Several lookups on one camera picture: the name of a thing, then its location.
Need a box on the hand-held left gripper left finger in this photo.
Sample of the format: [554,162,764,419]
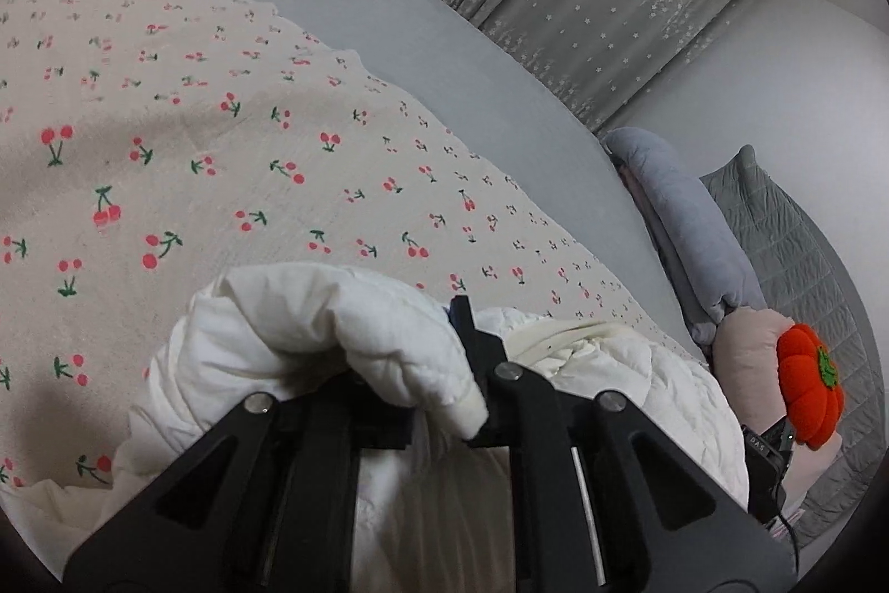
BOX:
[62,371,418,593]

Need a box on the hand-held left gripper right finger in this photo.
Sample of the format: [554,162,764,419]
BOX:
[448,294,800,593]

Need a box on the white quilted blanket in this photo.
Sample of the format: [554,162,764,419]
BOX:
[0,261,751,593]

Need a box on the orange pumpkin plush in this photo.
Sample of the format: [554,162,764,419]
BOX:
[776,323,847,450]

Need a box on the pink cushion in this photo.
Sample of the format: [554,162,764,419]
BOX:
[712,307,845,497]

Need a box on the grey quilted mat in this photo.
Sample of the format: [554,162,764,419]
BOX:
[698,144,869,549]

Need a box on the grey fleece blanket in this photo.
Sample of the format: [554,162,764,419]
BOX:
[604,126,768,347]

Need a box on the cherry print blanket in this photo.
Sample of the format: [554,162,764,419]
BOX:
[0,0,710,497]

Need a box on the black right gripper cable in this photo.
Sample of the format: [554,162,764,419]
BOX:
[767,510,803,573]

